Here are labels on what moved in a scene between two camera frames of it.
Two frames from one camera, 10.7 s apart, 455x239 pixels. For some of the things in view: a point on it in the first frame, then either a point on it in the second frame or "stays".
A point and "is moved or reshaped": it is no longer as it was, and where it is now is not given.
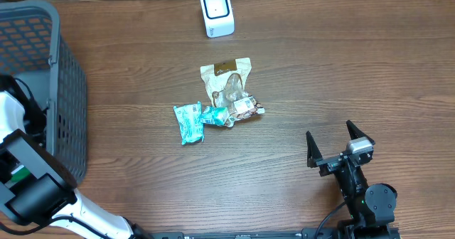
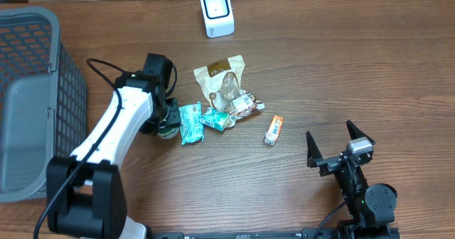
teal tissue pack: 216,115 is moved or reshaped
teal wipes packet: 190,121 stays
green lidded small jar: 20,173 -> 168,133
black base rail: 309,233 stays
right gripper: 331,163 stays
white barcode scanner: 217,12 stays
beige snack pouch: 226,81 is moved or reshaped
